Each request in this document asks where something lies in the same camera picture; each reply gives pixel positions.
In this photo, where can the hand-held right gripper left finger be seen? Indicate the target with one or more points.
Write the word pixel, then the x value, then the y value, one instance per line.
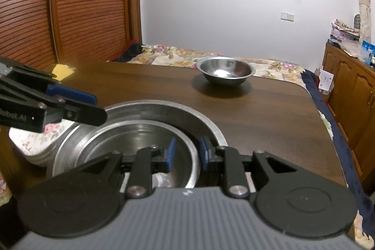
pixel 170 157

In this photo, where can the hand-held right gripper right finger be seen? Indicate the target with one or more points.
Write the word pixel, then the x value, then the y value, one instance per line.
pixel 204 157

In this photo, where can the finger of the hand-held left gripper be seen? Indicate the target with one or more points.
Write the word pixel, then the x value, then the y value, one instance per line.
pixel 82 116
pixel 79 96

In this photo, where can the small floral rectangular plate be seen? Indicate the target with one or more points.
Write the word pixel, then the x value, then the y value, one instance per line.
pixel 26 140

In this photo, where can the large steel bowl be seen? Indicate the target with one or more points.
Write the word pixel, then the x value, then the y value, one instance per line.
pixel 187 118

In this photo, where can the medium steel bowl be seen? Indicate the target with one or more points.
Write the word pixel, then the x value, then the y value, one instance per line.
pixel 131 138

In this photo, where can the small steel bowl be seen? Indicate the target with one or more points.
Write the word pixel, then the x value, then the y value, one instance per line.
pixel 225 70

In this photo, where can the yellow plush toy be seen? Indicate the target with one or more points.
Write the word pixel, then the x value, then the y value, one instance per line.
pixel 63 72

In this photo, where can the dark navy garment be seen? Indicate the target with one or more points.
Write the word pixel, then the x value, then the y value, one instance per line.
pixel 131 52

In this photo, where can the brown louvered wardrobe door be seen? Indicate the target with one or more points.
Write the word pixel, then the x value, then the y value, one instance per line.
pixel 93 4
pixel 23 4

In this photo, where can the floral blanket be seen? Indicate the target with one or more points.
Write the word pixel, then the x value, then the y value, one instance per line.
pixel 175 55

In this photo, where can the dark blue bed sheet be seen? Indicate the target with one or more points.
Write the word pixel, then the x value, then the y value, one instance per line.
pixel 337 135

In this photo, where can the white paper sheet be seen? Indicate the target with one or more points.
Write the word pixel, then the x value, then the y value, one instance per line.
pixel 326 80

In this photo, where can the wooden cabinet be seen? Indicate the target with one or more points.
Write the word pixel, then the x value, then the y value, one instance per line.
pixel 351 109

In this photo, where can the pile of patterned bags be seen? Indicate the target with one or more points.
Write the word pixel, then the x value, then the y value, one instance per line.
pixel 345 33

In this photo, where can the blue packet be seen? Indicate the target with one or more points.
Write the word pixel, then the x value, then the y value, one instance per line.
pixel 368 50

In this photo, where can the white wall switch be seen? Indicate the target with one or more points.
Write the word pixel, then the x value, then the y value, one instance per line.
pixel 287 16

